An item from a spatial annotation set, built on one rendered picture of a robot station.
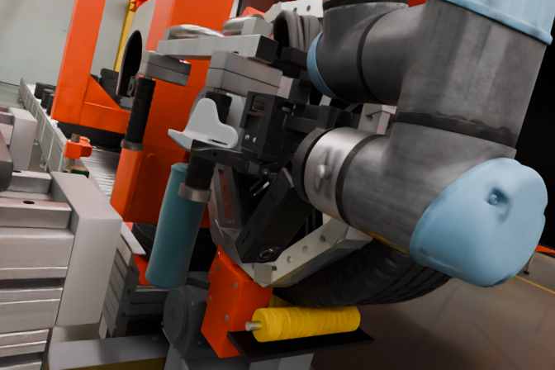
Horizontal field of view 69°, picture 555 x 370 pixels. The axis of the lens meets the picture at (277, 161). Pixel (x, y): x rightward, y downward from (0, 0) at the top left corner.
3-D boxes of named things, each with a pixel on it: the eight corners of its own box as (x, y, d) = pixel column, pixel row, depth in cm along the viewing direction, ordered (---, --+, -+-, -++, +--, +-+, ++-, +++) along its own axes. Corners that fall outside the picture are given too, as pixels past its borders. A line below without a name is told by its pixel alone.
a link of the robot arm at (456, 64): (380, -30, 30) (343, 113, 32) (513, -86, 20) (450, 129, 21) (457, 6, 34) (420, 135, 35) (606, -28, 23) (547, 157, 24)
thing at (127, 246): (143, 320, 127) (158, 254, 125) (111, 323, 122) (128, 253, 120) (58, 155, 327) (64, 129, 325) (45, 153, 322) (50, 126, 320)
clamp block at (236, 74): (275, 105, 57) (285, 68, 56) (218, 88, 52) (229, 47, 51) (257, 101, 61) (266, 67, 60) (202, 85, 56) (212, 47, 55)
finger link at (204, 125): (179, 91, 46) (252, 109, 43) (168, 142, 47) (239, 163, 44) (163, 87, 43) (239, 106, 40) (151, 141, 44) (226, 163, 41)
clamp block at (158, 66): (187, 87, 84) (193, 62, 84) (144, 74, 79) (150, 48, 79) (178, 85, 88) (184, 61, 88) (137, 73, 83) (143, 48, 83)
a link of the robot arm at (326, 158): (389, 230, 34) (316, 225, 29) (351, 212, 37) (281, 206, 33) (414, 143, 33) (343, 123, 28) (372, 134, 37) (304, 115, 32)
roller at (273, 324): (364, 335, 88) (372, 310, 88) (251, 350, 71) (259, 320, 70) (346, 320, 93) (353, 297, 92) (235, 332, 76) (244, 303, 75)
